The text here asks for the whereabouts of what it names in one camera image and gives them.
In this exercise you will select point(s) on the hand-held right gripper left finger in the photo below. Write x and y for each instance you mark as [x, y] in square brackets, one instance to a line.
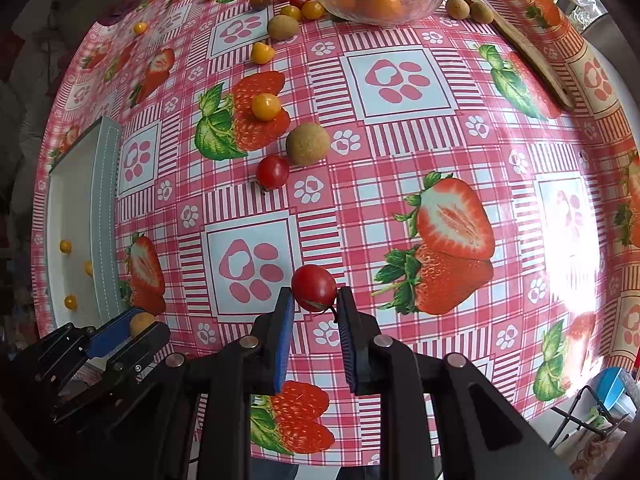
[281, 345]

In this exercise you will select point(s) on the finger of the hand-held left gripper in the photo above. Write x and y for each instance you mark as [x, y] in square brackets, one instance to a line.
[107, 337]
[145, 346]

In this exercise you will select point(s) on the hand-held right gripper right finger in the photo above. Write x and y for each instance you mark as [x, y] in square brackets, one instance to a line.
[348, 345]

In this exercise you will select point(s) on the small brown kiwi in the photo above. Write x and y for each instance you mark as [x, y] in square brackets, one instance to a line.
[141, 322]

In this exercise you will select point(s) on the white tray with grey rim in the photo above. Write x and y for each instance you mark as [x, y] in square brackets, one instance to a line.
[75, 200]

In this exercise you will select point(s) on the strawberry print checkered tablecloth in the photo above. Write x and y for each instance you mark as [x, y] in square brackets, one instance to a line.
[400, 170]

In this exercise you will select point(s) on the blue plastic stool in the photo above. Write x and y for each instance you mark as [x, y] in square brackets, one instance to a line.
[611, 386]

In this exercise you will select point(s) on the wooden board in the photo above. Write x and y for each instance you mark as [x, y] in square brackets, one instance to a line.
[520, 47]

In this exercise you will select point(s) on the dark purple cherry tomato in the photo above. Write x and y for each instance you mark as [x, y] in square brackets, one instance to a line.
[259, 1]

